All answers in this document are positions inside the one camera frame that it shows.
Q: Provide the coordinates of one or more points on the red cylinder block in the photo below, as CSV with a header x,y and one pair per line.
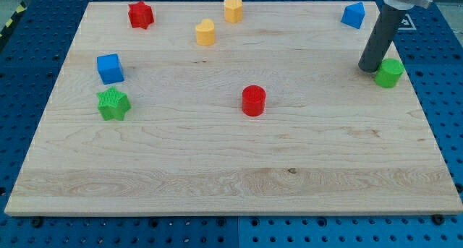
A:
x,y
253,100

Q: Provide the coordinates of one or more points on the green star block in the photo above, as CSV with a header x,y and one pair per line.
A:
x,y
113,104

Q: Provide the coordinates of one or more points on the red star block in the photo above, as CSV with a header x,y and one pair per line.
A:
x,y
140,15

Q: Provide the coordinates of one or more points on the wooden board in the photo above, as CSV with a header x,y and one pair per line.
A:
x,y
329,142

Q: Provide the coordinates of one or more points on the yellow heart block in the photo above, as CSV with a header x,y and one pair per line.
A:
x,y
205,32

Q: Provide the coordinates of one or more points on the yellow hexagon block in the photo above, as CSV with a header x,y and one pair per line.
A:
x,y
233,11

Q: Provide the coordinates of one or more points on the blue cube block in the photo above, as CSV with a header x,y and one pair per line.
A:
x,y
110,69

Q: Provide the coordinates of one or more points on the green cylinder block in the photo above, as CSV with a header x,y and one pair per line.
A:
x,y
389,73

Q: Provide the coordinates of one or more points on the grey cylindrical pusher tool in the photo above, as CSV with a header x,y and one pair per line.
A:
x,y
384,30

